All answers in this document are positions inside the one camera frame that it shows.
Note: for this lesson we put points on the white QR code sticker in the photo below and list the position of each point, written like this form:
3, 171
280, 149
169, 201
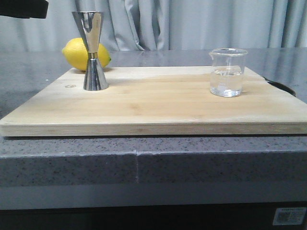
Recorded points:
289, 216

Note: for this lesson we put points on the wooden cutting board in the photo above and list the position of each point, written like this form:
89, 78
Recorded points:
155, 101

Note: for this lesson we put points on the yellow lemon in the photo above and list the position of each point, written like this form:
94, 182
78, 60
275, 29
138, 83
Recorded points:
76, 54

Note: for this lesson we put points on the steel double jigger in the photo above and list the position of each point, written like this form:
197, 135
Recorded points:
89, 24

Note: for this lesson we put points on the clear glass beaker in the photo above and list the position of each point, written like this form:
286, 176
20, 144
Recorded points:
228, 67

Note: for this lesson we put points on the grey curtain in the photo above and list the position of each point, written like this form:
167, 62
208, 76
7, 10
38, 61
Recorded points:
165, 25

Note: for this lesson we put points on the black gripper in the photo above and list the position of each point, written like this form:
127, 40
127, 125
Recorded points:
24, 9

